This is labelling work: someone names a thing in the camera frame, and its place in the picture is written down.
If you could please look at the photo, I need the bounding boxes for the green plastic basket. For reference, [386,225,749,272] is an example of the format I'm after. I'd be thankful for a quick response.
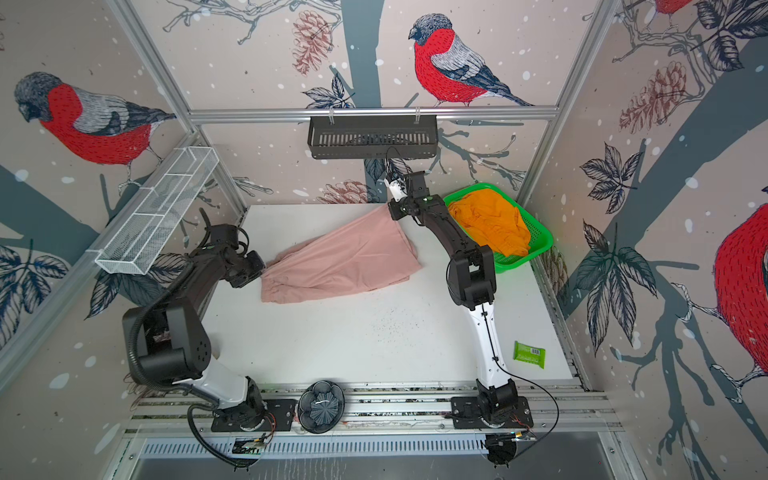
[444,183,554,273]

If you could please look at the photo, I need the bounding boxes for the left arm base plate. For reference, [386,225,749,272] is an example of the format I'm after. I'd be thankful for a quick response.
[211,398,297,433]

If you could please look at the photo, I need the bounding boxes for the green snack packet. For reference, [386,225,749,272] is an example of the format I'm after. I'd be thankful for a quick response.
[513,341,547,369]

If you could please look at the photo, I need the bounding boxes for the white mesh wall shelf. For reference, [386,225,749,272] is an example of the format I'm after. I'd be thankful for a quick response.
[95,146,219,275]

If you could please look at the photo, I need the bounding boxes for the pink shorts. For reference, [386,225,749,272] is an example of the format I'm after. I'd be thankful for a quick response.
[261,206,422,304]

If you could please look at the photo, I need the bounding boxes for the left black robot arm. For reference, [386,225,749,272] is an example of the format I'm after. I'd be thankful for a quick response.
[123,224,267,430]

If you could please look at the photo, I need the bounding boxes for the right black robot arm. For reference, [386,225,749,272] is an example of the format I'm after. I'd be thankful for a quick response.
[385,172,519,428]

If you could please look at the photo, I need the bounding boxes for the black round fan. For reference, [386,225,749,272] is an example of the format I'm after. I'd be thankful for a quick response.
[297,380,346,434]

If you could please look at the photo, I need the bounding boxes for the black hanging wire basket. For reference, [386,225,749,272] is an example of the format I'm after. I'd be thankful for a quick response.
[307,115,438,160]

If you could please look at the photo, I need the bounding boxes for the horizontal aluminium frame bar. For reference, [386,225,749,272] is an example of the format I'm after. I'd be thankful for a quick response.
[188,106,560,125]

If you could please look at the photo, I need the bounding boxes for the orange shorts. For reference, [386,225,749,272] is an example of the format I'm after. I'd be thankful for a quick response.
[448,189,531,257]

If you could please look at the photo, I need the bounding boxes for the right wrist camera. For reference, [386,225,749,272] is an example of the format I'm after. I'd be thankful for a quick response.
[387,179,407,202]

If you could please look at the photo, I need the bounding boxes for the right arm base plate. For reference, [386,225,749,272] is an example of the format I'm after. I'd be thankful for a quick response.
[446,396,534,430]

